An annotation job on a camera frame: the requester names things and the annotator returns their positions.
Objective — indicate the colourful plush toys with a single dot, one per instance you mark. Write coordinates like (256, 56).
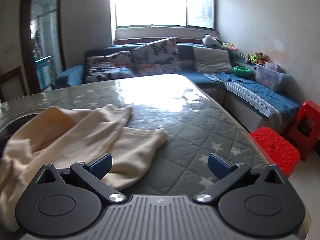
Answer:
(257, 58)

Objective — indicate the window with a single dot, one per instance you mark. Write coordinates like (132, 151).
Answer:
(150, 2)

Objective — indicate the green plastic bowl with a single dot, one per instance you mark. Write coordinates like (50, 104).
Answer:
(242, 71)

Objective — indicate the dark wooden door frame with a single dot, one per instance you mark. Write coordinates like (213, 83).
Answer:
(25, 30)

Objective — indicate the grey pillow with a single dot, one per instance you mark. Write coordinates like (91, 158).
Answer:
(212, 60)

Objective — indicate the red plastic stool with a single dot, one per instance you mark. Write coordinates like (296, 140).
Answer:
(275, 147)
(308, 115)

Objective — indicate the clear plastic storage box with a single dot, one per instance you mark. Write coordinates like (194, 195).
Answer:
(270, 77)

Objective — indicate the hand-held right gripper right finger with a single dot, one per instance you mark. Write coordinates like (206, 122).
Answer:
(220, 166)

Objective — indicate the butterfly print cushion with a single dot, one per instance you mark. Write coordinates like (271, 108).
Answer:
(156, 57)
(110, 66)

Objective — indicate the blue corner sofa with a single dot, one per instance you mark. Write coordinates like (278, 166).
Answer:
(212, 82)

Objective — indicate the blue sofa blanket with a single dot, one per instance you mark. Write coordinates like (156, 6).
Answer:
(265, 92)

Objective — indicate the white plush toy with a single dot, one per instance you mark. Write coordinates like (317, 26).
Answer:
(210, 40)

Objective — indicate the dark wooden chair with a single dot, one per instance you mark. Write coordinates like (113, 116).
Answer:
(11, 85)

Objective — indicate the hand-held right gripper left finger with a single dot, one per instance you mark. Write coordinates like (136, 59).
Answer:
(101, 166)

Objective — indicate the cream knit garment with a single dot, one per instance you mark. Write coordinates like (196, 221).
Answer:
(62, 135)

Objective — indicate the colourful plastic toy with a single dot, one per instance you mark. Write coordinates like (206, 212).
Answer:
(228, 47)

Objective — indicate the round black built-in cooktop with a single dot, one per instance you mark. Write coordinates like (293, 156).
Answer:
(15, 127)

